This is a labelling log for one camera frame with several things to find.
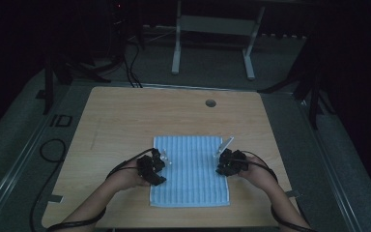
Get metal floor rail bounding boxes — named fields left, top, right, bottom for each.
left=291, top=93, right=363, bottom=232
left=0, top=84, right=90, bottom=226

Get dark computer tower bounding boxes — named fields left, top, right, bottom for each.
left=107, top=0, right=144, bottom=59

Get white metal desk frame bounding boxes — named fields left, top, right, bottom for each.
left=171, top=0, right=267, bottom=81

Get person's right hand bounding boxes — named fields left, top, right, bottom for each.
left=239, top=156, right=279, bottom=191

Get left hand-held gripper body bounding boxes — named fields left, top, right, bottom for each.
left=136, top=148, right=173, bottom=178

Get blue striped towel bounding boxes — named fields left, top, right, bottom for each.
left=149, top=135, right=231, bottom=208

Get person's left hand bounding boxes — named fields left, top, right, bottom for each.
left=108, top=159, right=151, bottom=191

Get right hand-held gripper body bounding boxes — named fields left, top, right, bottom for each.
left=213, top=135, right=249, bottom=176

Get black floor cables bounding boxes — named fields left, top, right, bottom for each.
left=121, top=38, right=144, bottom=89

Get black tripod stand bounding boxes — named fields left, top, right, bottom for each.
left=256, top=35, right=337, bottom=131
left=35, top=47, right=112, bottom=116

